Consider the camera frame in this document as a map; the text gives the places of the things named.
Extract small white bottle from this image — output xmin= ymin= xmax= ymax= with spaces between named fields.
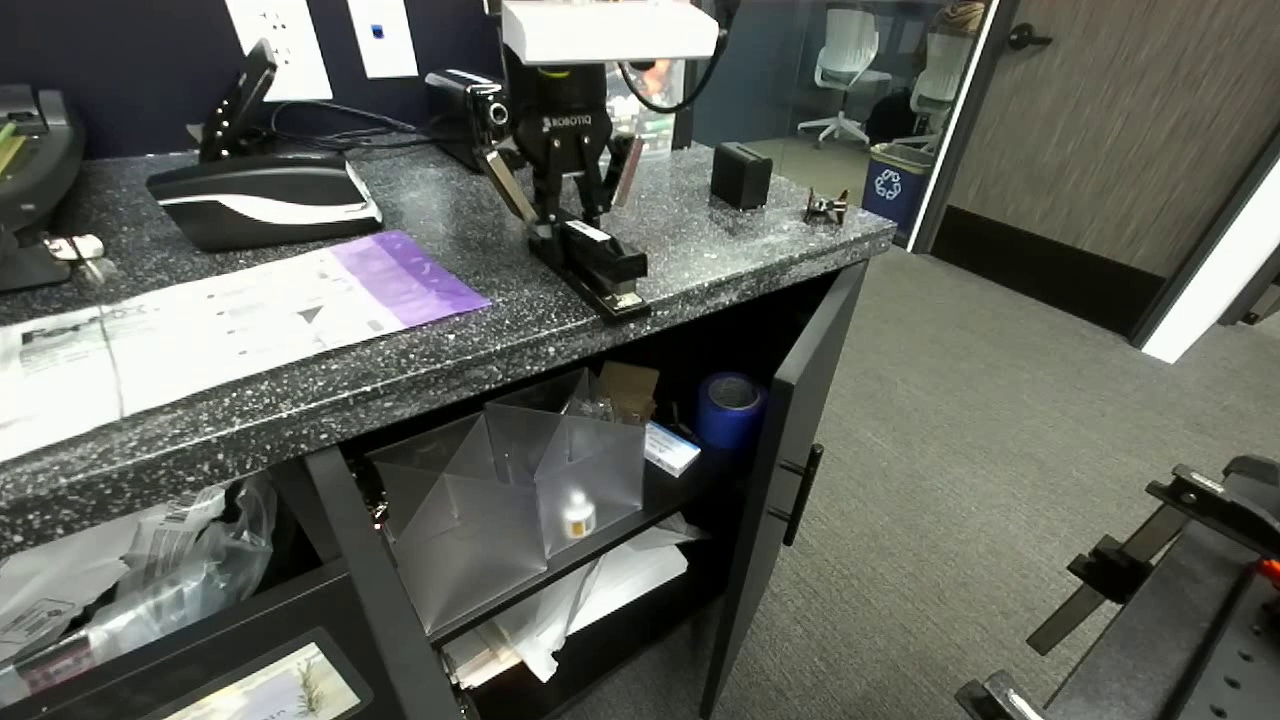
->
xmin=559 ymin=488 xmax=602 ymax=545

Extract small black box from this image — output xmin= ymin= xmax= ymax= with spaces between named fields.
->
xmin=707 ymin=138 xmax=778 ymax=210

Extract black picture frame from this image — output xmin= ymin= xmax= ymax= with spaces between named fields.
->
xmin=153 ymin=629 xmax=379 ymax=720

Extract blue recycling bin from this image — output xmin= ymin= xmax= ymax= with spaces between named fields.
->
xmin=859 ymin=149 xmax=937 ymax=243

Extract black silver hole punch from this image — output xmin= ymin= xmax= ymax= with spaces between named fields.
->
xmin=144 ymin=35 xmax=388 ymax=255

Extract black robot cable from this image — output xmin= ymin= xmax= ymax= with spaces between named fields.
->
xmin=617 ymin=0 xmax=741 ymax=118

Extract white office chair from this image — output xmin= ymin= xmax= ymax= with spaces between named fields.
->
xmin=794 ymin=2 xmax=889 ymax=149
xmin=909 ymin=26 xmax=978 ymax=138

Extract clear plastic pyramid container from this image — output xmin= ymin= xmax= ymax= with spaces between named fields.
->
xmin=364 ymin=368 xmax=654 ymax=639

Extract white wall plate blue dot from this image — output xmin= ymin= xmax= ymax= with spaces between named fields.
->
xmin=346 ymin=0 xmax=423 ymax=82

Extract grey wooden door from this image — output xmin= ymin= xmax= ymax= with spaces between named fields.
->
xmin=927 ymin=0 xmax=1280 ymax=322

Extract black binder clips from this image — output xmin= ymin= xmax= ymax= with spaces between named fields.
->
xmin=799 ymin=188 xmax=857 ymax=230

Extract black cabinet door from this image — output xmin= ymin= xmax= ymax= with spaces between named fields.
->
xmin=696 ymin=255 xmax=871 ymax=720

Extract blue cup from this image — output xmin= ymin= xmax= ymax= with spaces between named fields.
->
xmin=692 ymin=368 xmax=771 ymax=465

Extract clear plastic bag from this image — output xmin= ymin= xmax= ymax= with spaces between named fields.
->
xmin=0 ymin=476 xmax=280 ymax=691

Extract white paper with purple edge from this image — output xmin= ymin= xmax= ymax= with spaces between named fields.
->
xmin=0 ymin=227 xmax=497 ymax=465

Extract black stapler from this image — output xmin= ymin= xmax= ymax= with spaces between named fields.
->
xmin=523 ymin=214 xmax=655 ymax=322

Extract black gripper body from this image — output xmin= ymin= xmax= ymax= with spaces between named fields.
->
xmin=504 ymin=54 xmax=619 ymax=227

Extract small white box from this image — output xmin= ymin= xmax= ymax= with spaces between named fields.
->
xmin=639 ymin=421 xmax=706 ymax=483

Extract white wall outlet plate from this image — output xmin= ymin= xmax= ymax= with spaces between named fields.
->
xmin=221 ymin=0 xmax=338 ymax=106

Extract black metal equipment stand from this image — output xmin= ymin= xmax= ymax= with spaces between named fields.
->
xmin=952 ymin=450 xmax=1280 ymax=720

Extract brown cardboard box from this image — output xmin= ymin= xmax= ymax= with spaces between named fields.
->
xmin=592 ymin=358 xmax=665 ymax=425

